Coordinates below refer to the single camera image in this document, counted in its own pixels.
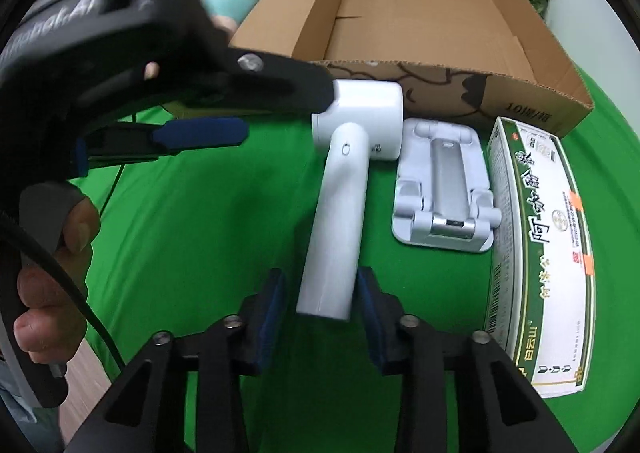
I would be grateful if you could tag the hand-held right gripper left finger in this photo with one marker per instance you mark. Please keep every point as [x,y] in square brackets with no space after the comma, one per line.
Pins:
[270,320]

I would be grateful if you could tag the brown cardboard box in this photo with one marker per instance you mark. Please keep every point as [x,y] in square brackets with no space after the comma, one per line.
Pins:
[425,23]

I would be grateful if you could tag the person's left hand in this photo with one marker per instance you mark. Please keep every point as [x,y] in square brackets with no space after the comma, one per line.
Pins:
[50,303]

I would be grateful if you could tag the white folding phone stand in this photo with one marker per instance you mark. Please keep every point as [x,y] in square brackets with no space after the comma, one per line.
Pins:
[450,173]

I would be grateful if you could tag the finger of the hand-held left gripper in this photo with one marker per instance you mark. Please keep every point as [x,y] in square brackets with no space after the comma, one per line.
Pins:
[200,131]
[280,88]

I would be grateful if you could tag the white hair dryer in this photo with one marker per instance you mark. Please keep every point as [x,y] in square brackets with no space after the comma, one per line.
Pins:
[335,233]

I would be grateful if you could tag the teal pink plush toy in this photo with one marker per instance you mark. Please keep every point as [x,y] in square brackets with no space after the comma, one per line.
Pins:
[230,3]

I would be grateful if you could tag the white green medicine box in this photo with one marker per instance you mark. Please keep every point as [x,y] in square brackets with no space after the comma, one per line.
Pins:
[540,258]

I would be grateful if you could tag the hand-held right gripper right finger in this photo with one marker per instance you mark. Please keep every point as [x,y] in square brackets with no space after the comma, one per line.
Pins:
[371,320]

